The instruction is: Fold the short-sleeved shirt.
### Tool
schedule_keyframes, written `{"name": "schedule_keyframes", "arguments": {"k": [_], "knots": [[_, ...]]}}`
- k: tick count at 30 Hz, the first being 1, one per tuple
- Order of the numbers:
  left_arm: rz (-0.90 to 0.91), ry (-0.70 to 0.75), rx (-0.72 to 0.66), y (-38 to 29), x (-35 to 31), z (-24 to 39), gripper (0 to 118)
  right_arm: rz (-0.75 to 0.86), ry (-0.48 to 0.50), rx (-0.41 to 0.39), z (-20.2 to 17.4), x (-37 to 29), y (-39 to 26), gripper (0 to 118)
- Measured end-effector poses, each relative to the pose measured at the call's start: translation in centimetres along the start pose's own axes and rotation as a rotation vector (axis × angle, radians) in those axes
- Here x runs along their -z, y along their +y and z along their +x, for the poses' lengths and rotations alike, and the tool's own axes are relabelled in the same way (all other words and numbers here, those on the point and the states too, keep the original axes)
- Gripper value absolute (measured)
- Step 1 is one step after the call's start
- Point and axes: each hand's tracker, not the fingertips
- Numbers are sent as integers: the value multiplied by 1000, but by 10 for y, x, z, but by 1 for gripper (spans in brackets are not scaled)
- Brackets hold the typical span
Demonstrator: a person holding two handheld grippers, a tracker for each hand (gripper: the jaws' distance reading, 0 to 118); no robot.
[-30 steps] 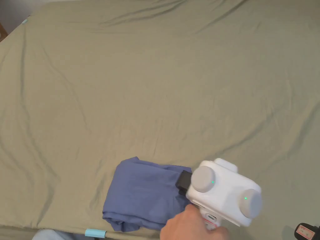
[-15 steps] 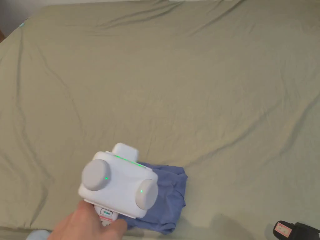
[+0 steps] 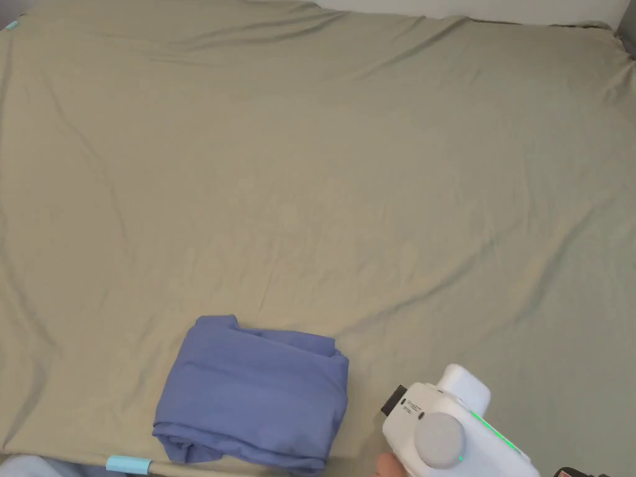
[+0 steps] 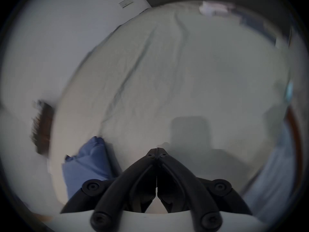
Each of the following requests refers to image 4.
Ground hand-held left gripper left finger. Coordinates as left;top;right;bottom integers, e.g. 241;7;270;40
60;148;158;232

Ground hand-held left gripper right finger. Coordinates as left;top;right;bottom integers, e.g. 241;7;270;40
157;148;253;232

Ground blue garment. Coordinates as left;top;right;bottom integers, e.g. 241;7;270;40
62;136;122;200

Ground person's legs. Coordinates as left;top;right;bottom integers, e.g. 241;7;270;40
241;122;297;220

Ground dark brown wooden furniture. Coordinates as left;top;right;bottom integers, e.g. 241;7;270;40
30;100;55;154

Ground bed with beige sheet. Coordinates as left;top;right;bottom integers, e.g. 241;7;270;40
49;2;294;213

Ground white cloth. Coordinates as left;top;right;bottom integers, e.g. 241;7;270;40
199;0;236;16

